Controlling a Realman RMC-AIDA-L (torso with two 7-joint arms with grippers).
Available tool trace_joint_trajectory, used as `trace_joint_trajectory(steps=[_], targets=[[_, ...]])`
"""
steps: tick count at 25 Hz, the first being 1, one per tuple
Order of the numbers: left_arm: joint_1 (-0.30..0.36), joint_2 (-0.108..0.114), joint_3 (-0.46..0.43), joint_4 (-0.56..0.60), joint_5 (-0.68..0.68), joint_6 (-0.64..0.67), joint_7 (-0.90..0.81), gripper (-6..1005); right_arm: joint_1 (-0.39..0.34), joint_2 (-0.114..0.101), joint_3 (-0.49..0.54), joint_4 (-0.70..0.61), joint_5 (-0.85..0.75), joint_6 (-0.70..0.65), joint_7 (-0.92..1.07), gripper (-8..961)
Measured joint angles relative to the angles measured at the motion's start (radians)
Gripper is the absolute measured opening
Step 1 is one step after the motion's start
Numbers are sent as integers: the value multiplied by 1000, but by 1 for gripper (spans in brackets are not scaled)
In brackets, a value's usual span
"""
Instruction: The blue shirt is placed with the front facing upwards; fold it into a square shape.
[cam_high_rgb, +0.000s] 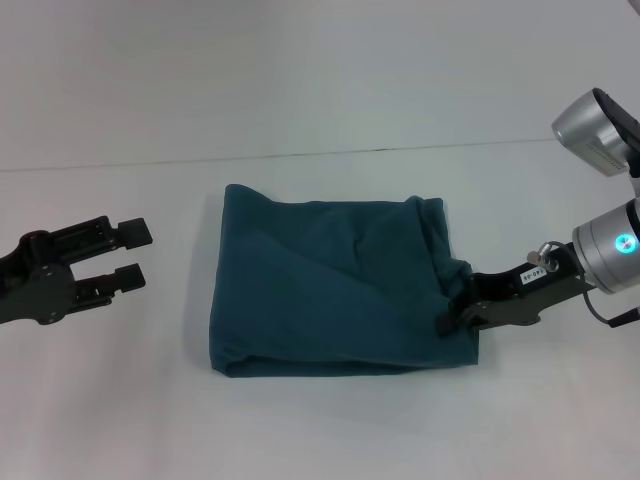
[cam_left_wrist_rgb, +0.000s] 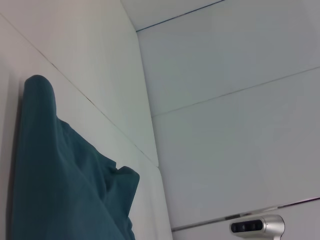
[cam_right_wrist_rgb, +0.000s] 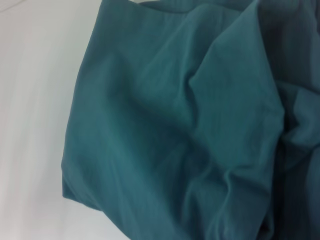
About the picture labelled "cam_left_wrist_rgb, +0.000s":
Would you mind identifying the teal t-shirt with FREE print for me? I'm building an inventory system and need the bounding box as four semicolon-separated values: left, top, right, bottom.
9;74;141;240

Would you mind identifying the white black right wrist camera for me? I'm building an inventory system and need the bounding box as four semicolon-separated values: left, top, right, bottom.
229;214;286;240

